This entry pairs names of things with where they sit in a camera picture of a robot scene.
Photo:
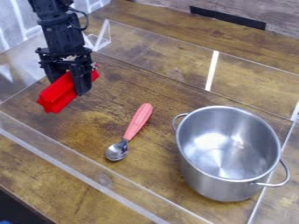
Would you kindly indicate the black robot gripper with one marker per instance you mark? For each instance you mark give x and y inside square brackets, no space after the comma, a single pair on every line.
[65,53]

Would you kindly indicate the red plastic block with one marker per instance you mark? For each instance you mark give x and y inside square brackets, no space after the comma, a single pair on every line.
[57,95]

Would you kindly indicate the silver metal pot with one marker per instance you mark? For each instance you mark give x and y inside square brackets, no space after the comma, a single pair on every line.
[228,151]

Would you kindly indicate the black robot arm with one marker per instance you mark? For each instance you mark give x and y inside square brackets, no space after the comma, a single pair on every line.
[56,9]

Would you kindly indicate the white tape strip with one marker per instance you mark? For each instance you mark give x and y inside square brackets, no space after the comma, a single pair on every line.
[212,70]

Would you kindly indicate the clear acrylic front barrier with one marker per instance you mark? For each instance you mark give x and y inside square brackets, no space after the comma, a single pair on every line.
[145,202]

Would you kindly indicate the spoon with pink handle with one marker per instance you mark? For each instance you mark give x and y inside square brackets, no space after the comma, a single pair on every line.
[117,150]

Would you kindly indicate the black strip on wall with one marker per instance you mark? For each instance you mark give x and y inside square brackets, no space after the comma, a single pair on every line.
[228,18]

